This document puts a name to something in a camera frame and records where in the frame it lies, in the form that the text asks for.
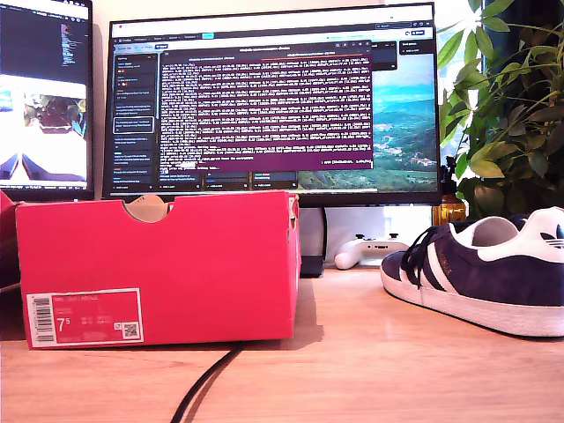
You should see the dark monitor stand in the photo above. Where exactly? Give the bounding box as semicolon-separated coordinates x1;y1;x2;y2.
299;206;328;278

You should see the small black computer monitor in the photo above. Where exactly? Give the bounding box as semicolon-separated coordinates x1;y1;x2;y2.
0;0;96;202

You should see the amber pump bottle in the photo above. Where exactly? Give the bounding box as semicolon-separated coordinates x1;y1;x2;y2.
431;156;468;228

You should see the green leafy houseplant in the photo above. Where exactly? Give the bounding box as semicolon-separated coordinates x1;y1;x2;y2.
438;0;564;221

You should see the red shoebox lid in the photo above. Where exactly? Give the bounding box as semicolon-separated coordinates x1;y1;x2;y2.
0;189;21;290

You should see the wide black computer monitor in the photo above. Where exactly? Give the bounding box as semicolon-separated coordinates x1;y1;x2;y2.
101;2;443;207

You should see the black table cable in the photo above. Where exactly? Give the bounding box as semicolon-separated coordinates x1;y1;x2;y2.
181;345;246;423
169;343;241;423

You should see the white game controller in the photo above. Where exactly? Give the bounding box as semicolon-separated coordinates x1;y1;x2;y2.
333;232;411;271

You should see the red cardboard shoebox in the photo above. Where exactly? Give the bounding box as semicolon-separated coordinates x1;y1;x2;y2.
14;189;303;351

